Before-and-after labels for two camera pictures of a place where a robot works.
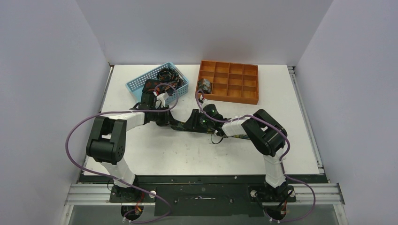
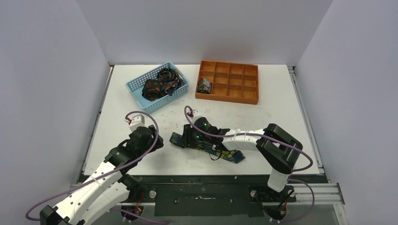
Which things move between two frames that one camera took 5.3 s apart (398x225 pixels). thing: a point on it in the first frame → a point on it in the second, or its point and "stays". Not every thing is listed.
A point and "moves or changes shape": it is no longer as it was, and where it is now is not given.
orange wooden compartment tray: (231, 82) stays
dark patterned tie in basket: (168, 76) stays
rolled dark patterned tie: (205, 85) stays
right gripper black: (203, 94) → (189, 136)
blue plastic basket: (134, 86) stays
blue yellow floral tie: (188, 127) moves or changes shape
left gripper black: (168, 119) → (153, 138)
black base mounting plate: (203, 195) stays
